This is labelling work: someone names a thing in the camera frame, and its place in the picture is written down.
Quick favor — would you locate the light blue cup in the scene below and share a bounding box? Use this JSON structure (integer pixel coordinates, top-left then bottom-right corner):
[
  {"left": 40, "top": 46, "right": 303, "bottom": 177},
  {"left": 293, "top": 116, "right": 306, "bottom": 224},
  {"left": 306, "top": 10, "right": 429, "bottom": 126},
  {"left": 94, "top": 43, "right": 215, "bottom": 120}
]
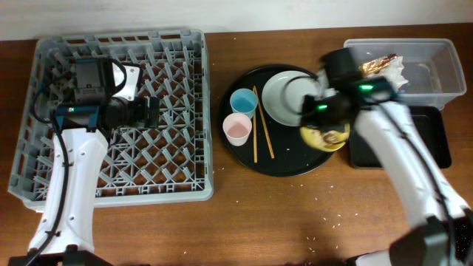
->
[{"left": 230, "top": 88, "right": 258, "bottom": 119}]

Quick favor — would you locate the wooden chopstick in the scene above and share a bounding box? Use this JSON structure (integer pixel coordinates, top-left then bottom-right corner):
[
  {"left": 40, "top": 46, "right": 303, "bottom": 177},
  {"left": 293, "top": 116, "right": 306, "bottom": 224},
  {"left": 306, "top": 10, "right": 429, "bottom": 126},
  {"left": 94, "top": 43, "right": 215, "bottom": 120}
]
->
[
  {"left": 252, "top": 111, "right": 258, "bottom": 164},
  {"left": 253, "top": 86, "right": 275, "bottom": 160}
]

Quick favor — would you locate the round black tray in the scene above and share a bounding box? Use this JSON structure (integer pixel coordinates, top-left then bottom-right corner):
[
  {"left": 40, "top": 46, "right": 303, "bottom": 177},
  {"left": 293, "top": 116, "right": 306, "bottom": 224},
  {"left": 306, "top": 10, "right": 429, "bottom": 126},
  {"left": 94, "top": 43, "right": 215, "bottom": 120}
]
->
[{"left": 218, "top": 64, "right": 333, "bottom": 177}]

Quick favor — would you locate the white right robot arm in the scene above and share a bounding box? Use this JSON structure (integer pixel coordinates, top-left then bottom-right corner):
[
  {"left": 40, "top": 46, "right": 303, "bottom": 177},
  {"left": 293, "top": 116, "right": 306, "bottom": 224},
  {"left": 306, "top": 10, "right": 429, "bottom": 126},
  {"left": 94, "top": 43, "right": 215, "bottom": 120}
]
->
[{"left": 300, "top": 48, "right": 472, "bottom": 265}]

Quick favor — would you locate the pink cup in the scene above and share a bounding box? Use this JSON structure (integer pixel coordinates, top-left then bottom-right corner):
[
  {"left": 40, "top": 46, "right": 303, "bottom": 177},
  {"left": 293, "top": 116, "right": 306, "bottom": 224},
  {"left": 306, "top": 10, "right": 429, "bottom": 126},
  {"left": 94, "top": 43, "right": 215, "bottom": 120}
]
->
[{"left": 222, "top": 113, "right": 252, "bottom": 146}]

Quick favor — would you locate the yellow bowl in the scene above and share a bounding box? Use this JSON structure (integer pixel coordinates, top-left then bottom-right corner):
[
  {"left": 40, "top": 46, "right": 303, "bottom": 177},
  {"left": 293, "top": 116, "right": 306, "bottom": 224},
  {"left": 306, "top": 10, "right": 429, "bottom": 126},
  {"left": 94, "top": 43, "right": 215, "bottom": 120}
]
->
[{"left": 300, "top": 123, "right": 350, "bottom": 152}]

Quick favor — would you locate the grey plate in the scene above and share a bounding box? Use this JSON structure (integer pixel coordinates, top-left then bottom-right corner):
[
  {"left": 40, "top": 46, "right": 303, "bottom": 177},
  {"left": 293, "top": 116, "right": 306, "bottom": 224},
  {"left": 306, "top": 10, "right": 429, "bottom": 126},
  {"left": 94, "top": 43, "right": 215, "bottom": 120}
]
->
[{"left": 262, "top": 70, "right": 322, "bottom": 126}]

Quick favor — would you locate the white tissue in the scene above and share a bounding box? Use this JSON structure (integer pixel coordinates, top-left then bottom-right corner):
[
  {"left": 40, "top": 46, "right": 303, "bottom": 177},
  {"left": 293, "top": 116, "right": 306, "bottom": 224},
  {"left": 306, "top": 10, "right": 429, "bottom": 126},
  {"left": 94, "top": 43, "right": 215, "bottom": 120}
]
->
[{"left": 379, "top": 56, "right": 409, "bottom": 92}]

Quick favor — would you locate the grey dishwasher rack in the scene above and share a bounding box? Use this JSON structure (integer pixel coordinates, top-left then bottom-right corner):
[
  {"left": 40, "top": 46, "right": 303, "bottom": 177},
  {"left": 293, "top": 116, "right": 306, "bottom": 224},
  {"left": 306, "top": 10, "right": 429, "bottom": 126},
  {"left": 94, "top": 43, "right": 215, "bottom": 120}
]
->
[{"left": 8, "top": 30, "right": 214, "bottom": 212}]

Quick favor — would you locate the clear plastic bin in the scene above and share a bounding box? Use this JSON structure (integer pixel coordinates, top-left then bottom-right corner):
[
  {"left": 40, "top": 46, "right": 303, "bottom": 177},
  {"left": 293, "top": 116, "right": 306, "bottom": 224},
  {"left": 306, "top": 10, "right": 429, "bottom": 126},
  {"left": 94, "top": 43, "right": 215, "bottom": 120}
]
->
[{"left": 344, "top": 38, "right": 467, "bottom": 110}]

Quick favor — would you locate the gold foil wrapper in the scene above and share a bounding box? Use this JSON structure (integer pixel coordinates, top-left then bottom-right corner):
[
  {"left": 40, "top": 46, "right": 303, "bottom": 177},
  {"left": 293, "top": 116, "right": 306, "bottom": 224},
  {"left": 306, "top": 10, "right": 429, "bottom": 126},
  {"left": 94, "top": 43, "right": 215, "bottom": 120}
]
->
[{"left": 358, "top": 54, "right": 398, "bottom": 77}]

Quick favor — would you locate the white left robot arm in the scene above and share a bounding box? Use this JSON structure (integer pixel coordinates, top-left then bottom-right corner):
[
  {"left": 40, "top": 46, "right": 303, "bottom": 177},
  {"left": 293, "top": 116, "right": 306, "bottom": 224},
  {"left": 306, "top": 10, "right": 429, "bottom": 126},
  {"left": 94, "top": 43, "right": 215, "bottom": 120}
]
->
[{"left": 29, "top": 58, "right": 160, "bottom": 257}]

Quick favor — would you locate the black rectangular bin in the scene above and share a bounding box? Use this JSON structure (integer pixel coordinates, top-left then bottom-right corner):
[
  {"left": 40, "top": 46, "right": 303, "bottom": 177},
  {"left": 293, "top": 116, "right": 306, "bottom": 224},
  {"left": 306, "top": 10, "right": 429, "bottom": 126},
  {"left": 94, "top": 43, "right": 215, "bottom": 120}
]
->
[{"left": 348, "top": 106, "right": 452, "bottom": 168}]

